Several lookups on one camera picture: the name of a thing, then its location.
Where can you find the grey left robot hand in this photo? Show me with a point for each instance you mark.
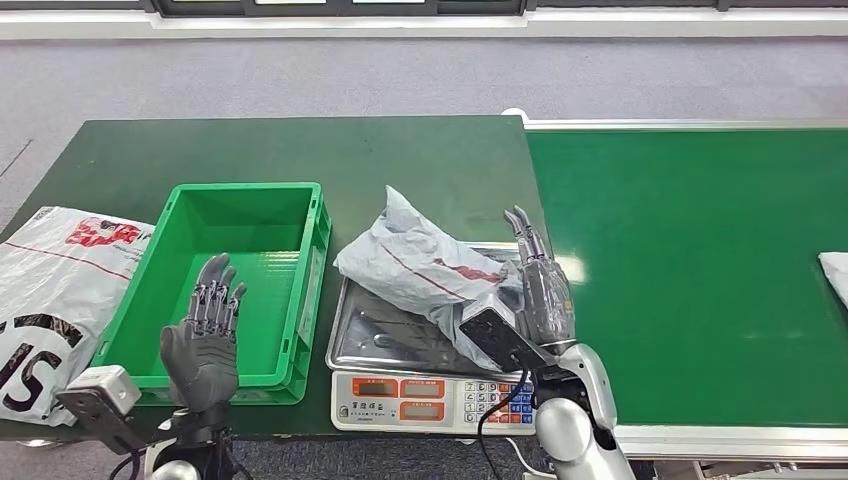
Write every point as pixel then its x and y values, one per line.
pixel 199 358

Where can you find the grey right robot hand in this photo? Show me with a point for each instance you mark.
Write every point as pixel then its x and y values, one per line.
pixel 546 298

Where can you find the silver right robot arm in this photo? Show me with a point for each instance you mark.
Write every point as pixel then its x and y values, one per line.
pixel 576 424

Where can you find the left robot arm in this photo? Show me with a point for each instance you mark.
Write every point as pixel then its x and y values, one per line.
pixel 199 440

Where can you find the green conveyor belt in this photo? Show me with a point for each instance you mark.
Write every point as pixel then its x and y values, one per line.
pixel 696 265

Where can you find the pale grey mailer package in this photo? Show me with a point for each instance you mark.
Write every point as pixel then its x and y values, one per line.
pixel 836 275

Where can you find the green plastic crate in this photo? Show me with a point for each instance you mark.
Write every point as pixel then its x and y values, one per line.
pixel 265 218

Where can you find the large white printed poly bag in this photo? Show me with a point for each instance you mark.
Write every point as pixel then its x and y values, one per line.
pixel 56 285

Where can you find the white electronic scale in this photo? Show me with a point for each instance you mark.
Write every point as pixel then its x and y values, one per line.
pixel 397 407

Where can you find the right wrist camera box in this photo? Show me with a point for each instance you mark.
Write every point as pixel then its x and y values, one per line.
pixel 500 338

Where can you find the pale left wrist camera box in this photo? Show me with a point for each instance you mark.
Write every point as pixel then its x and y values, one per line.
pixel 106 387

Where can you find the dark left camera mount bracket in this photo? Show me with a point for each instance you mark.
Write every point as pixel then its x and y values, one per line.
pixel 106 424

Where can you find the aluminium conveyor frame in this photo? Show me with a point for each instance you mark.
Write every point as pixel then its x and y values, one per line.
pixel 729 442

